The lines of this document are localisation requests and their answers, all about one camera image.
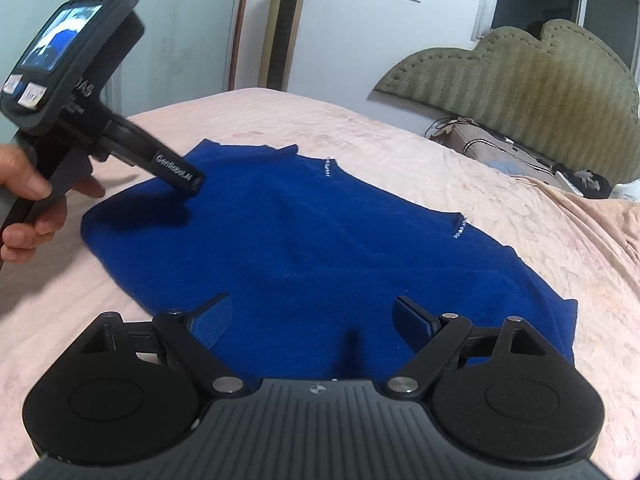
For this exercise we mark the gold tower air conditioner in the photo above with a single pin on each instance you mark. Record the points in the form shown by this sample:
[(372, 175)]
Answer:
[(286, 25)]

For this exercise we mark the person's left hand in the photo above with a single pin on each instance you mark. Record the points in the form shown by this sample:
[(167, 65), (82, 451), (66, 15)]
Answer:
[(30, 175)]

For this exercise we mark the white packet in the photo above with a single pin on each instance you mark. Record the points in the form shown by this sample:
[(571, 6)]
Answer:
[(627, 191)]

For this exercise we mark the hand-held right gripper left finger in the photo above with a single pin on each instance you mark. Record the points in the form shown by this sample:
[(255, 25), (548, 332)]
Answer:
[(212, 325)]

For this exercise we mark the frosted glass door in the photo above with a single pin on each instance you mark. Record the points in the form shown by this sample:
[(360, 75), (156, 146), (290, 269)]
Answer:
[(175, 35)]

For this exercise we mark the black cloth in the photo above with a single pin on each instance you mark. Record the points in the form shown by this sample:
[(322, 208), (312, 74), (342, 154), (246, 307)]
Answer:
[(582, 180)]

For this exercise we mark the peach bed blanket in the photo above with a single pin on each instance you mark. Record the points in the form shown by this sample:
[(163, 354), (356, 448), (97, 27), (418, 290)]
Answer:
[(525, 240)]

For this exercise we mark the blue beaded sweater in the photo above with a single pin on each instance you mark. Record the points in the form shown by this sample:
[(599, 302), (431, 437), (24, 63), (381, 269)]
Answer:
[(320, 260)]

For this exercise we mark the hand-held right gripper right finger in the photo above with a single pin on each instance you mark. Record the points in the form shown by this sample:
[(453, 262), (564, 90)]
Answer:
[(411, 324)]

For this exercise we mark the olive green padded headboard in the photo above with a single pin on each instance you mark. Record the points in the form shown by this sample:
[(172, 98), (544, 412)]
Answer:
[(540, 75)]

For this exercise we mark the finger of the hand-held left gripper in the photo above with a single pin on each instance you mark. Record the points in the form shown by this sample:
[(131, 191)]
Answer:
[(165, 162)]

